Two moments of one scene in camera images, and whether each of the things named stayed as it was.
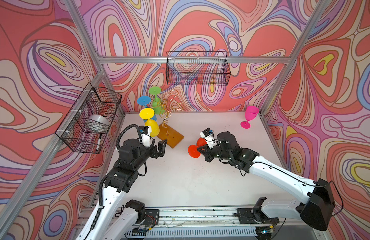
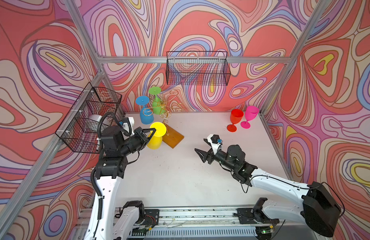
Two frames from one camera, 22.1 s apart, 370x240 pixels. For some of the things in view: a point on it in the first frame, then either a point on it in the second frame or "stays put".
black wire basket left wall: x=87 y=123 stays put
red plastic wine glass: x=192 y=149 → x=236 y=116
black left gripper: x=154 y=154 → x=142 y=139
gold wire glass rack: x=165 y=114 stays put
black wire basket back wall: x=199 y=68 stays put
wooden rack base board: x=172 y=137 stays put
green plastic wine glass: x=156 y=103 stays put
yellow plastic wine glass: x=148 y=113 → x=155 y=142
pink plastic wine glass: x=251 y=113 stays put
